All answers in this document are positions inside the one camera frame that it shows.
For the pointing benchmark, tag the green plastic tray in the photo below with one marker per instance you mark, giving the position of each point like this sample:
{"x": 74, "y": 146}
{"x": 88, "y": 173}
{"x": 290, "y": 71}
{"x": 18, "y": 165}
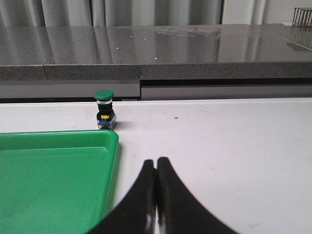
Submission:
{"x": 55, "y": 182}

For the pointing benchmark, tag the metal wire rack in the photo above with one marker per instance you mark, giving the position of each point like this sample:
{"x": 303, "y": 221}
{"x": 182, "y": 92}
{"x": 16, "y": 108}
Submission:
{"x": 302, "y": 17}

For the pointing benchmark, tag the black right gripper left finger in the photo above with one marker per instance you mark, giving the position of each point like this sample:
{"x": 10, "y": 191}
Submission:
{"x": 135, "y": 214}

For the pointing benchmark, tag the grey pleated curtain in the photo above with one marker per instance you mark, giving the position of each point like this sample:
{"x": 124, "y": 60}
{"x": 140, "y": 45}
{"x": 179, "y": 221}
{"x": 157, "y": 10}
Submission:
{"x": 49, "y": 13}

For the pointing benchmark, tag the grey granite counter slab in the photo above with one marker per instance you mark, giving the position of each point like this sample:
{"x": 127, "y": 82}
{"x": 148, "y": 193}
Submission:
{"x": 155, "y": 62}

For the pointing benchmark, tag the green mushroom push button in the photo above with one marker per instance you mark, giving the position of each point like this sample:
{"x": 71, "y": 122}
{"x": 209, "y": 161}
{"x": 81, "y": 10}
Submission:
{"x": 106, "y": 117}

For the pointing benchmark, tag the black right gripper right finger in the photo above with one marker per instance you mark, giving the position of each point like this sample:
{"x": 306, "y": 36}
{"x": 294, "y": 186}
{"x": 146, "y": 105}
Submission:
{"x": 179, "y": 212}

